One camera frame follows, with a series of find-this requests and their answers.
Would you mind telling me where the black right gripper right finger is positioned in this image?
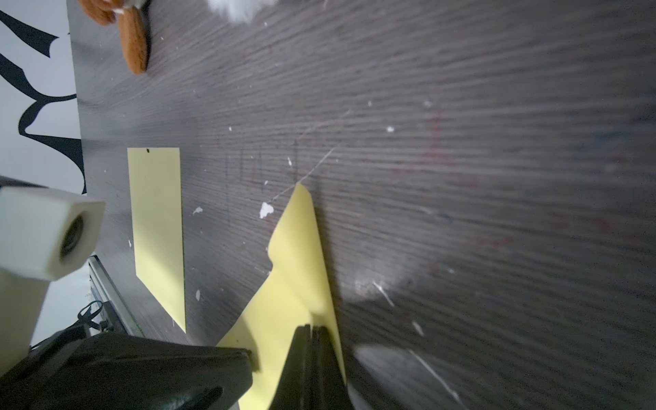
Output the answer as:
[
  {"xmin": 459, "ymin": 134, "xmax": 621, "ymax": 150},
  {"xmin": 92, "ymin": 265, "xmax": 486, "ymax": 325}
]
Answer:
[{"xmin": 312, "ymin": 326, "xmax": 354, "ymax": 410}]

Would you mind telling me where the white plush bunny pink shirt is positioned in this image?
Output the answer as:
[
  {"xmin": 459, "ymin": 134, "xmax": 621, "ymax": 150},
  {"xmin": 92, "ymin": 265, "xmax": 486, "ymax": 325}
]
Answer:
[{"xmin": 207, "ymin": 0, "xmax": 278, "ymax": 24}]

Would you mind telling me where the yellow square paper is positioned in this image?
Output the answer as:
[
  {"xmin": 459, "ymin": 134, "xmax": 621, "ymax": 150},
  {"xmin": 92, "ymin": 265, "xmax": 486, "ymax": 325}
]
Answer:
[{"xmin": 218, "ymin": 184, "xmax": 345, "ymax": 409}]

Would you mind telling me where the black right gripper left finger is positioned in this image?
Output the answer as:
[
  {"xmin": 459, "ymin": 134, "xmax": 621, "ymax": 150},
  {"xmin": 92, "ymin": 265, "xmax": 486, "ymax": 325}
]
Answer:
[{"xmin": 269, "ymin": 325, "xmax": 313, "ymax": 410}]

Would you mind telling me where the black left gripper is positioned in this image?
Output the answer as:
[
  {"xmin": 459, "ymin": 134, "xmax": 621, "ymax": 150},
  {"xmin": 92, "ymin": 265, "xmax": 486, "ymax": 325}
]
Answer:
[{"xmin": 1, "ymin": 331, "xmax": 253, "ymax": 409}]

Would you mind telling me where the small brown white plush toy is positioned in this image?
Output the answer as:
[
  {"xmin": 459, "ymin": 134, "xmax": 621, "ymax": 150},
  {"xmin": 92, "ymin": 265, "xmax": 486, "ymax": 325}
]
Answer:
[{"xmin": 78, "ymin": 0, "xmax": 149, "ymax": 75}]

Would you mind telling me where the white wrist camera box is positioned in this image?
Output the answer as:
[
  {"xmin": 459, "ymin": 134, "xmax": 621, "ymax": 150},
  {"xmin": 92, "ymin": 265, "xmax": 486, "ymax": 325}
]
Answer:
[{"xmin": 1, "ymin": 184, "xmax": 105, "ymax": 373}]

